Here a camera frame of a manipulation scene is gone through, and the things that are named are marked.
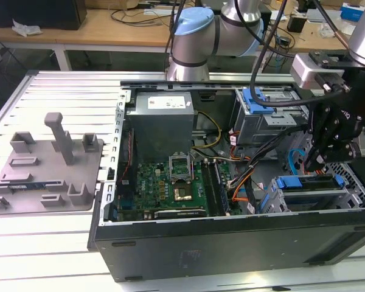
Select blue plastic drive latch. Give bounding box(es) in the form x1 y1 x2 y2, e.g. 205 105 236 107
242 87 276 115

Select grey power supply unit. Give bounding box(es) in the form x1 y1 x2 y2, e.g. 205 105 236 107
126 92 198 153

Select crumpled white paper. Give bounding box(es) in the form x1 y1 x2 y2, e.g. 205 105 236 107
12 18 43 38

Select hard disk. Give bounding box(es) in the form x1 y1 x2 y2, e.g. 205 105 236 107
259 174 345 214

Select black camera cable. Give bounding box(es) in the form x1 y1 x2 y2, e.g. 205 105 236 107
249 0 313 107

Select small black box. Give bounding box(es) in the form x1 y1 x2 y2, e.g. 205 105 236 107
287 14 307 33

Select black power wire bundle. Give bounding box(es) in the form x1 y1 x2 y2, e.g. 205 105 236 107
226 124 311 195

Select grey metal disk bay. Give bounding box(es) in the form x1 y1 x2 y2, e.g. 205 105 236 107
270 175 365 213

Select blue disk data wire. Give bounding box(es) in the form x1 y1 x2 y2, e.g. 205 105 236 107
287 148 307 176

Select CPU socket with gold contacts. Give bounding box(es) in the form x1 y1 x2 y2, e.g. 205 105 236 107
172 183 194 203

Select green motherboard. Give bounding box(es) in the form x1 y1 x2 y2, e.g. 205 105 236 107
117 159 241 222

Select metal socket cover frame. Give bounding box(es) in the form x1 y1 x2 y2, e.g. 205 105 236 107
169 151 192 185

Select wooden desk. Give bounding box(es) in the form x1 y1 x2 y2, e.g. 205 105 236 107
0 7 365 72

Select black open PC case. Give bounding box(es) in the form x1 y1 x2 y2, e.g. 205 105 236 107
88 80 365 283

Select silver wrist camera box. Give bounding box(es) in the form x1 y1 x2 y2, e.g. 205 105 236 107
290 50 350 92

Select grey metal drive cage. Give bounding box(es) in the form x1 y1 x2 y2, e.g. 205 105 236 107
232 87 311 147

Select black graphics card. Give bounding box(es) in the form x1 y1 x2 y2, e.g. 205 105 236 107
144 207 208 219

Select grey plastic parts rack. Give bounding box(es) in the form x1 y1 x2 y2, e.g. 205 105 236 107
0 112 106 215

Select blue cardboard box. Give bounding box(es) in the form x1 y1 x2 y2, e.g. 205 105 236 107
340 2 365 23

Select large black box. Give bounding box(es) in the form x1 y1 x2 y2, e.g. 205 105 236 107
0 0 88 31

